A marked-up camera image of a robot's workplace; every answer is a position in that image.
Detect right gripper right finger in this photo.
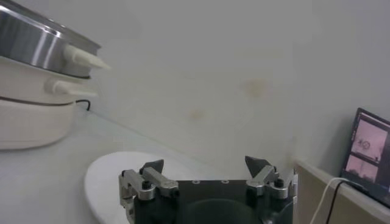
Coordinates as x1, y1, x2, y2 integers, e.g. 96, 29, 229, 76
244, 155, 299, 200

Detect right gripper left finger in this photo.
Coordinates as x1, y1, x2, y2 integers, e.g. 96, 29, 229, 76
118, 158, 180, 217

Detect stainless steel steamer basket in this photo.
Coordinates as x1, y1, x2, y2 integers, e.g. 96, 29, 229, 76
0, 0, 112, 79

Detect white side desk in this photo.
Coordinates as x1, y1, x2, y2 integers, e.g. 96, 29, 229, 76
292, 159, 390, 224

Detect white round plate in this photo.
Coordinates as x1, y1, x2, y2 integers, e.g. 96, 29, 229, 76
84, 151, 244, 224

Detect grey laptop dark screen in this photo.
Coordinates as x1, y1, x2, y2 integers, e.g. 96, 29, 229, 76
339, 107, 390, 209

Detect cream electric cooker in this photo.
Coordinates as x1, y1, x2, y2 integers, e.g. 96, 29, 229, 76
0, 56, 100, 150

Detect white laptop cable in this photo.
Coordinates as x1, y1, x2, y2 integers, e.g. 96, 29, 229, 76
309, 177, 347, 224

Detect black cable with adapter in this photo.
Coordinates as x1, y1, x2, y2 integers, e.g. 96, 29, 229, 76
325, 179, 366, 224

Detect black cooker power cable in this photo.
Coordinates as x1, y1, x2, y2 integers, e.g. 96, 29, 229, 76
75, 99, 91, 112

